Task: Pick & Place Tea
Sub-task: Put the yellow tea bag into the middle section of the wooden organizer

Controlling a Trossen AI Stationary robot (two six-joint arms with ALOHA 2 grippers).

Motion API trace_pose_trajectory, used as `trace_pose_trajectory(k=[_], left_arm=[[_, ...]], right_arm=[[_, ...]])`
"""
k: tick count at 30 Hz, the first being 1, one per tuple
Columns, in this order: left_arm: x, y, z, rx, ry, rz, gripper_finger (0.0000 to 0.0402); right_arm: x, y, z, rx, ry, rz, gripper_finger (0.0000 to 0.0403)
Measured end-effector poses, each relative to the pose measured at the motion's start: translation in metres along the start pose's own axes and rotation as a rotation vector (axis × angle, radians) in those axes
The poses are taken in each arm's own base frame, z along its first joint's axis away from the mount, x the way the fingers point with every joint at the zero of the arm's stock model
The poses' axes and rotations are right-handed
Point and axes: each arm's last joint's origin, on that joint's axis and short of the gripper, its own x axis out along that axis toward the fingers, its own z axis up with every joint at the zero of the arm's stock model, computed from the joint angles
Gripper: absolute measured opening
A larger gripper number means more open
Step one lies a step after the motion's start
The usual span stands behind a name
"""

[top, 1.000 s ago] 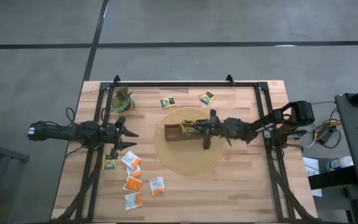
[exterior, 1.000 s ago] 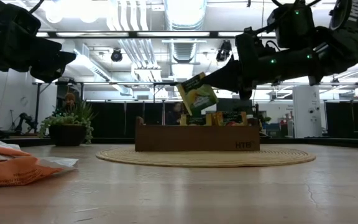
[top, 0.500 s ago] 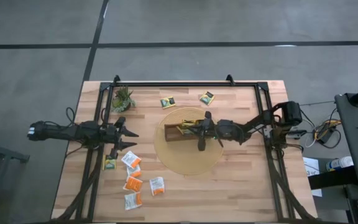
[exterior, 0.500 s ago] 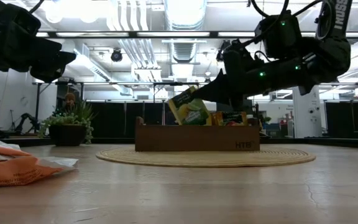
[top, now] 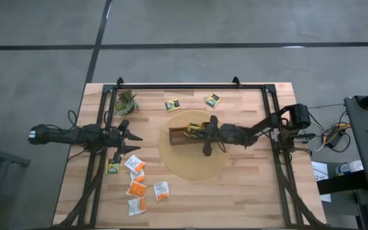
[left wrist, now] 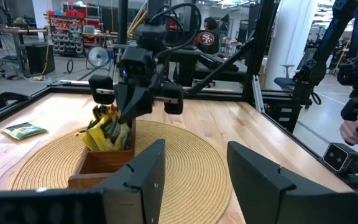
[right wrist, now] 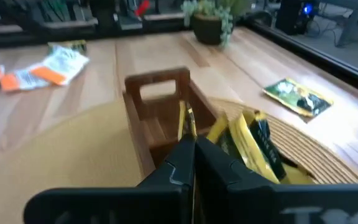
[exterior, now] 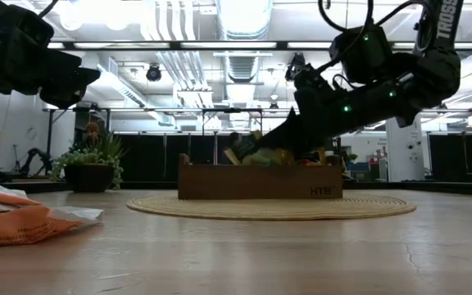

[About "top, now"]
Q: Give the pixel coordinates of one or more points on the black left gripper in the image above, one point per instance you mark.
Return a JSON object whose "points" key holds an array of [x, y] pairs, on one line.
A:
{"points": [[119, 137]]}

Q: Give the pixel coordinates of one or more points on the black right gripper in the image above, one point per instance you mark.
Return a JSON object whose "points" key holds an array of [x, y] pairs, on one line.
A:
{"points": [[213, 123]]}

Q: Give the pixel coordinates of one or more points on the white orange tea packet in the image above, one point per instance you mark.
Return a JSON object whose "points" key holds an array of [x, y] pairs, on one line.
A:
{"points": [[134, 164], [138, 176], [136, 206], [161, 191]]}

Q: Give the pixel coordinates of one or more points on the brown wooden compartment tea box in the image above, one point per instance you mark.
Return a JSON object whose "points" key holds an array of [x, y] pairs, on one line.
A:
{"points": [[177, 137]]}

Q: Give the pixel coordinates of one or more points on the round woven straw placemat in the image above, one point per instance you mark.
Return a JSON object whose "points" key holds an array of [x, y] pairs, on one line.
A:
{"points": [[187, 163]]}

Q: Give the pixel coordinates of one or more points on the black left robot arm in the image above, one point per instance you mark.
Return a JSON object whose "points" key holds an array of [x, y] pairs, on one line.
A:
{"points": [[62, 136]]}

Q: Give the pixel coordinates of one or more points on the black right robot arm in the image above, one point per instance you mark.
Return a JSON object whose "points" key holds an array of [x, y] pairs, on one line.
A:
{"points": [[257, 129]]}

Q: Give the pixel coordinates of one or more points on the potted green succulent plant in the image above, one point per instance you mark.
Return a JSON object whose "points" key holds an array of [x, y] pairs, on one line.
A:
{"points": [[126, 102]]}

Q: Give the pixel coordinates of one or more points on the grey controller box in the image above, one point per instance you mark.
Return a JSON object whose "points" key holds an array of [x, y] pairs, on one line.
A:
{"points": [[305, 138]]}

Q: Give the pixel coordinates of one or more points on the white paper sheet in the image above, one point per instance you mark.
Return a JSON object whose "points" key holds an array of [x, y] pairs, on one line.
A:
{"points": [[319, 169]]}

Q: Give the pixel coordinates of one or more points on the black power adapter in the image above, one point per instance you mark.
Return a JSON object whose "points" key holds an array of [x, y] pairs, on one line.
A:
{"points": [[337, 140]]}

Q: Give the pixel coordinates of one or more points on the grey metal stand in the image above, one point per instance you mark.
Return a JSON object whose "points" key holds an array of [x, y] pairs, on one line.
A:
{"points": [[2, 156]]}

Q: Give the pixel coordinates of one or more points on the black flat bar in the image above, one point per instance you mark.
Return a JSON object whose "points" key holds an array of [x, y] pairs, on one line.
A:
{"points": [[340, 182]]}

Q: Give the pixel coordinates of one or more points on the white plastic bottle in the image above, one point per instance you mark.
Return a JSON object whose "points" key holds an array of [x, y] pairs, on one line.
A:
{"points": [[350, 167]]}

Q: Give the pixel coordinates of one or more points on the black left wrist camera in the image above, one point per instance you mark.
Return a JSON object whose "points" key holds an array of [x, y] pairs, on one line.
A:
{"points": [[110, 132]]}

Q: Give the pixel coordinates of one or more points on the black metal table frame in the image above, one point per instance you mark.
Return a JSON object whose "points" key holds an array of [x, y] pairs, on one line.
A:
{"points": [[155, 86]]}

